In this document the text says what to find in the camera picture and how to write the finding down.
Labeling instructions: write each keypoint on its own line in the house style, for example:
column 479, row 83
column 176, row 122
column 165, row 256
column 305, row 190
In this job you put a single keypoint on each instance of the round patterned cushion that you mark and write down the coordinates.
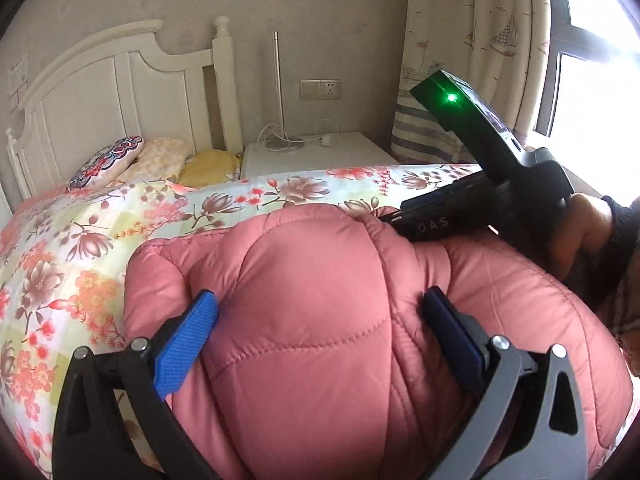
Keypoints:
column 105, row 162

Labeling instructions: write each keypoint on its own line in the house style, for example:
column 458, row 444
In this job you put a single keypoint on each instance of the wall socket plate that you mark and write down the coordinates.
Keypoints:
column 320, row 89

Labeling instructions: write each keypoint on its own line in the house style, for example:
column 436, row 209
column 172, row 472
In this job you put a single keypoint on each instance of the peach checked pillow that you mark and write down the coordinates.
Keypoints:
column 160, row 157

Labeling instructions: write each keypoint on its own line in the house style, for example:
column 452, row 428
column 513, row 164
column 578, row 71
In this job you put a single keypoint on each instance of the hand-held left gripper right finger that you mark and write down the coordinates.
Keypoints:
column 450, row 340

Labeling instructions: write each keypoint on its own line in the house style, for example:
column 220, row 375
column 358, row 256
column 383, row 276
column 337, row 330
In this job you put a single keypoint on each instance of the white wooden headboard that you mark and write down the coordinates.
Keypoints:
column 125, row 90

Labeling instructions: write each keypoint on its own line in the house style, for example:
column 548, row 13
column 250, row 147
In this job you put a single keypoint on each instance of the white nightstand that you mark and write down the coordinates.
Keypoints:
column 340, row 155

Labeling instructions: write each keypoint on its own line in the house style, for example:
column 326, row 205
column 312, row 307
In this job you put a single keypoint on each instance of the striped boat print curtain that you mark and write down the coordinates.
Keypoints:
column 450, row 35

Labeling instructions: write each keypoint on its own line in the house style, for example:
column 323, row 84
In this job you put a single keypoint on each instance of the person's right forearm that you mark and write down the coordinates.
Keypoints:
column 625, row 250

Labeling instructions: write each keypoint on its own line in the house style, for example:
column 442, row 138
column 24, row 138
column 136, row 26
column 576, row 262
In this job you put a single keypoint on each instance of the person's right hand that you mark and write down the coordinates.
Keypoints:
column 585, row 225

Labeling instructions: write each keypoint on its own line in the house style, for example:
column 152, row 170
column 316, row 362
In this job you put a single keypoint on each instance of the floral bed sheet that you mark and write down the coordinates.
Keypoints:
column 100, row 230

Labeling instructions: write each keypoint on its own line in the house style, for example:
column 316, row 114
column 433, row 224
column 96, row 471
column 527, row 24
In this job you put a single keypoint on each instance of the window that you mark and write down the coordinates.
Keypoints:
column 600, row 85

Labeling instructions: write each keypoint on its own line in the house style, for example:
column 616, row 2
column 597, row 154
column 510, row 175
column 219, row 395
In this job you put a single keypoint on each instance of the pink quilted jacket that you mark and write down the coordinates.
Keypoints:
column 325, row 310

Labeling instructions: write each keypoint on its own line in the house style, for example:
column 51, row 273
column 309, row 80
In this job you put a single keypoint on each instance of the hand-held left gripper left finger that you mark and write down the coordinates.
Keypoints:
column 185, row 345

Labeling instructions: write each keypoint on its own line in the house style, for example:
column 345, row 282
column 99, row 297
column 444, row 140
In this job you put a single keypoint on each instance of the white desk lamp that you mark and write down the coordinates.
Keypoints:
column 276, row 85

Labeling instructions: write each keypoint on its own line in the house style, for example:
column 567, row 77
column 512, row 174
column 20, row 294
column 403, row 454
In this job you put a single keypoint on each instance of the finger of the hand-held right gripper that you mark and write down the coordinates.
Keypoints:
column 392, row 216

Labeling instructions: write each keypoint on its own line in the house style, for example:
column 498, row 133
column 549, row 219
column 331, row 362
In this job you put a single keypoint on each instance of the white charger plug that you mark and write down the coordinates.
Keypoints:
column 327, row 140

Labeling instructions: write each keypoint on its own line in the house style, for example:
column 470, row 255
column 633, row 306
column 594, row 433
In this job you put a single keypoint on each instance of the yellow pillow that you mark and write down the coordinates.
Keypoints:
column 210, row 167

